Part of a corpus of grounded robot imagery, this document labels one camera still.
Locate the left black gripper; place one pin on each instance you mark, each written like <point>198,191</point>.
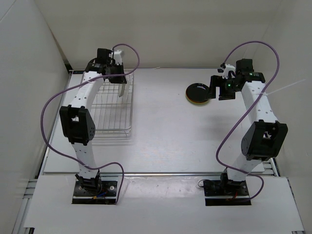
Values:
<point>119,79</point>

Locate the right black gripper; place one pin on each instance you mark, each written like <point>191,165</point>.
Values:
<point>216,82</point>

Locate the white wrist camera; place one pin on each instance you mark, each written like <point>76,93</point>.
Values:
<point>228,71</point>
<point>117,56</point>

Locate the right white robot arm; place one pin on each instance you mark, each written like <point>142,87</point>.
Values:
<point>264,138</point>

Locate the black plate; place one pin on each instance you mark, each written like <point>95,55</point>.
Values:
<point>197,92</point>

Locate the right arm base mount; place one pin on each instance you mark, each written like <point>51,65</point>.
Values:
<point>217,193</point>

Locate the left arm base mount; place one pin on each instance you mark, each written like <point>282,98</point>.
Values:
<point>109,192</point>

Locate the metal wire dish rack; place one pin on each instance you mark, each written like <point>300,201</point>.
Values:
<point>112,114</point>

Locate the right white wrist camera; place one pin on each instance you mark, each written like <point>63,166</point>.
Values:
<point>228,71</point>

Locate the grey plate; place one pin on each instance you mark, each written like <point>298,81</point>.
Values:
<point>123,89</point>

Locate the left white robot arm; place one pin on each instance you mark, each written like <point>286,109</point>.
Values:
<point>76,121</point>

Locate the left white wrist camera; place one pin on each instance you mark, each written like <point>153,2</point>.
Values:
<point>117,56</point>

